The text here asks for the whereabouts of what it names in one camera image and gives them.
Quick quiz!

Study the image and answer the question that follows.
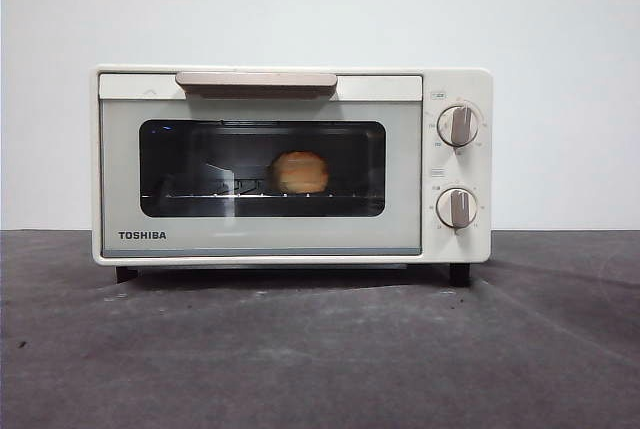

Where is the golden brown bread loaf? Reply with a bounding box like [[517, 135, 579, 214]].
[[269, 150, 331, 195]]

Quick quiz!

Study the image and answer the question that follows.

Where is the glass oven door with handle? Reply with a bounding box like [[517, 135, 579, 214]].
[[98, 72, 424, 257]]

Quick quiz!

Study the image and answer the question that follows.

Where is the cream round oven knob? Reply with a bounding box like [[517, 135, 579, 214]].
[[435, 104, 482, 148], [435, 187, 479, 230]]

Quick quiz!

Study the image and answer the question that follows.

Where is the cream Toshiba toaster oven body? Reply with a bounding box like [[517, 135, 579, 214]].
[[90, 65, 495, 286]]

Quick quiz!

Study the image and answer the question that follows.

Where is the metal wire oven rack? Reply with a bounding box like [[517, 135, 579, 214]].
[[141, 191, 385, 200]]

